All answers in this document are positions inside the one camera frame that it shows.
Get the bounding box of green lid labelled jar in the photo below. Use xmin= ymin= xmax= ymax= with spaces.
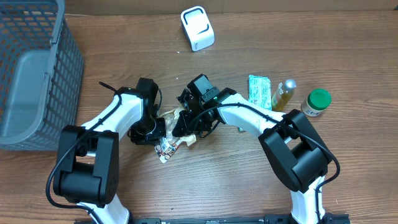
xmin=301 ymin=88 xmax=332 ymax=117

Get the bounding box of teal tissue pack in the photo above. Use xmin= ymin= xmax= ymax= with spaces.
xmin=238 ymin=127 xmax=246 ymax=133

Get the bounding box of brown snack bag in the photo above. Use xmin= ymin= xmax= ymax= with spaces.
xmin=154 ymin=106 xmax=197 ymax=163

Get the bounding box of white barcode scanner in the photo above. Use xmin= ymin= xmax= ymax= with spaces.
xmin=180 ymin=6 xmax=215 ymax=52

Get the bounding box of yellow liquid bottle silver cap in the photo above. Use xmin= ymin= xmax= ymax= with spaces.
xmin=271 ymin=79 xmax=297 ymax=111

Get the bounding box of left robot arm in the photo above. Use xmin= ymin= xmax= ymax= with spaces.
xmin=45 ymin=78 xmax=166 ymax=223

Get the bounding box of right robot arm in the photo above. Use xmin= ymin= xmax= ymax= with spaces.
xmin=172 ymin=74 xmax=334 ymax=223

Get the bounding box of teal wet wipes pack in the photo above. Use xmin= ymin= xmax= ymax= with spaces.
xmin=248 ymin=75 xmax=272 ymax=110

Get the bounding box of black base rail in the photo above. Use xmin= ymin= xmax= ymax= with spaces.
xmin=74 ymin=213 xmax=351 ymax=224

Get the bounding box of dark grey plastic basket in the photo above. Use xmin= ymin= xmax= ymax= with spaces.
xmin=1 ymin=0 xmax=85 ymax=151

